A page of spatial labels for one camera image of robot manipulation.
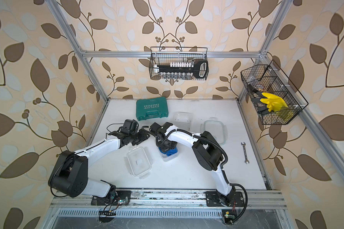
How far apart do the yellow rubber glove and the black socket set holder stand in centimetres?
35

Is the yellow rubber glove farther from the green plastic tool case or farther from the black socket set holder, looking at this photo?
the green plastic tool case

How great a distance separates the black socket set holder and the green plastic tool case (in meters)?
0.29

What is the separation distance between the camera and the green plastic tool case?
1.08 metres

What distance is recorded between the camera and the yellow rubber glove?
0.67 m

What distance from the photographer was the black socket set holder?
823 millimetres

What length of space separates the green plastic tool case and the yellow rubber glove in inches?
25.8
